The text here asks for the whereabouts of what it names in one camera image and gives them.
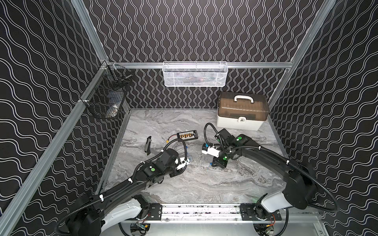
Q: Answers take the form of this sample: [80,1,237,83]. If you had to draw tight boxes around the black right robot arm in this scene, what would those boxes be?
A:
[202,129,340,219]

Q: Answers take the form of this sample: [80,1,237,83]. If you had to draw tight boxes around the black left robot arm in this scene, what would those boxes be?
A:
[54,138,188,236]

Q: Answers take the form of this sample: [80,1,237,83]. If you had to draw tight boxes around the white box brown lid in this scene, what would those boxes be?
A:
[217,91,270,131]

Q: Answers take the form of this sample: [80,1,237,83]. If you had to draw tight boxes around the black charging board with cable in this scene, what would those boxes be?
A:
[166,130,198,143]

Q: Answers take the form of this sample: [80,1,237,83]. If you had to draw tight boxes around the white mesh wall basket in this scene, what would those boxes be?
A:
[162,61,228,88]

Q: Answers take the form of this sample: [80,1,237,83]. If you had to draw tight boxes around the black wire wall basket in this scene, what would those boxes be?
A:
[79,64,135,120]

